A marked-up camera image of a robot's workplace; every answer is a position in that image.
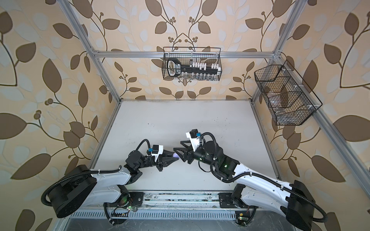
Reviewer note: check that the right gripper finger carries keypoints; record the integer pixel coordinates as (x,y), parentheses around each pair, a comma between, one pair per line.
(186,144)
(182,152)

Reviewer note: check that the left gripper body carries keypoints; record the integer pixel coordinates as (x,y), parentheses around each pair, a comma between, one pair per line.
(158,165)

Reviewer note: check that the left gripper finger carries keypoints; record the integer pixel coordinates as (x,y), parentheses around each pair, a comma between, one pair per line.
(166,161)
(170,154)

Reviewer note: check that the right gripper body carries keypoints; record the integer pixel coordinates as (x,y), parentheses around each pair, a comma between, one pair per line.
(191,153)

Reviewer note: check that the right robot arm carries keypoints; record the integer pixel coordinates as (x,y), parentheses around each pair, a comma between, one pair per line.
(291,200)

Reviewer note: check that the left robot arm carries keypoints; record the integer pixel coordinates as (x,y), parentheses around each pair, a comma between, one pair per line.
(84,187)

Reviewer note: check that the black tool in basket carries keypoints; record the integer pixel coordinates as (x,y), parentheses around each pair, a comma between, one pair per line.
(176,68)

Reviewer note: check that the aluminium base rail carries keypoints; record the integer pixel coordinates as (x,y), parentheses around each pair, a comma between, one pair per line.
(178,205)

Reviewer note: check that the back wire basket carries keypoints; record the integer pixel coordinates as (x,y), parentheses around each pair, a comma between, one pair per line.
(209,55)

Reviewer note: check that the wire basket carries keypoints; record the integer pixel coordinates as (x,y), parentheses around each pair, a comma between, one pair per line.
(288,99)
(209,55)

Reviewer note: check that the right wire basket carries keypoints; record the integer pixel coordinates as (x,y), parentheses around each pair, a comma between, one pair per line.
(288,99)

